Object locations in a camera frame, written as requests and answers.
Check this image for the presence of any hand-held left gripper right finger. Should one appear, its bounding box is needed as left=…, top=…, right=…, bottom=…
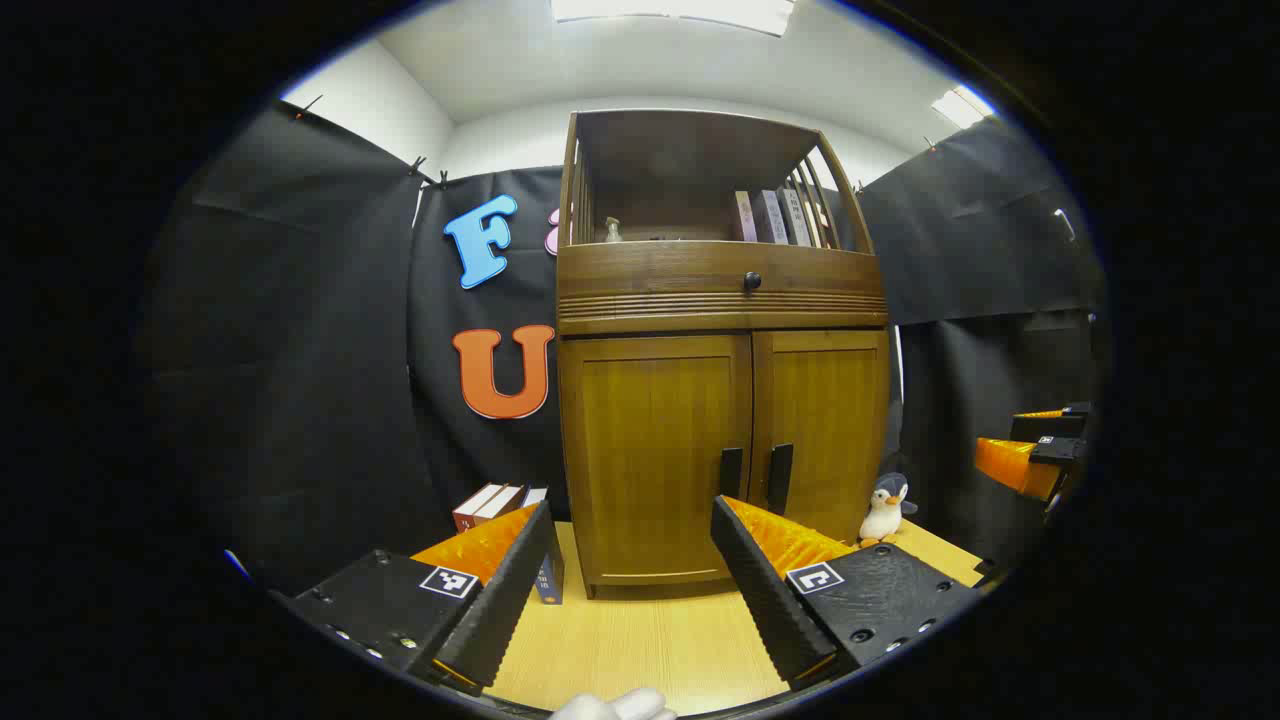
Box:
left=710, top=495, right=986, bottom=691

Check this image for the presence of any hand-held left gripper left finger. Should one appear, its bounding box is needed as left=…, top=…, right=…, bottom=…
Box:
left=270, top=500, right=566, bottom=696

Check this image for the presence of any wooden cabinet door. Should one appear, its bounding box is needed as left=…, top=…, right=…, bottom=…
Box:
left=750, top=330, right=889, bottom=548
left=560, top=335, right=753, bottom=591

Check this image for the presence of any wooden double-door shoe cabinet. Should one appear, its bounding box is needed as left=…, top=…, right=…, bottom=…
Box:
left=555, top=108, right=891, bottom=601

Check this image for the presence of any wooden cabinet drawer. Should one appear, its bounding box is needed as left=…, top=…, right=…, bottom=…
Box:
left=557, top=240, right=888, bottom=334

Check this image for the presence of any blue cover book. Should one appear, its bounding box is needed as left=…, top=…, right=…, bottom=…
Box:
left=522, top=487, right=566, bottom=606

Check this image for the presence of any red cover book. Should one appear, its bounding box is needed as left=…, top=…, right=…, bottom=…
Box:
left=452, top=483, right=506, bottom=534

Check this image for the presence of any brown cover book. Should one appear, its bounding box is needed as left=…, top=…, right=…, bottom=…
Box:
left=476, top=484, right=527, bottom=528

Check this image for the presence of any penguin plush toy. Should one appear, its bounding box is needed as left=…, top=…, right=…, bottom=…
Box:
left=858, top=472, right=919, bottom=548

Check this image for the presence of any black backdrop cloth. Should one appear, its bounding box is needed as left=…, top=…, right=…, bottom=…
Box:
left=135, top=100, right=1111, bottom=601

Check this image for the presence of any ceiling light panel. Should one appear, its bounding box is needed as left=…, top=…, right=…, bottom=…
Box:
left=550, top=0, right=797, bottom=37
left=932, top=85, right=997, bottom=130

